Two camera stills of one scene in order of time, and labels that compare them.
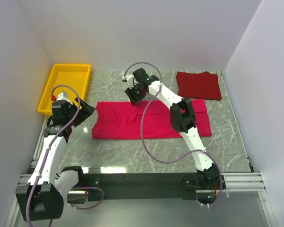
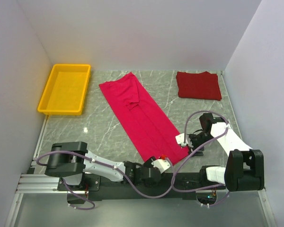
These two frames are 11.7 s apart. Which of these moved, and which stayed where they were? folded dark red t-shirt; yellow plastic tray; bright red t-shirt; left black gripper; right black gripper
Moved: right black gripper; bright red t-shirt; left black gripper
Stayed: folded dark red t-shirt; yellow plastic tray
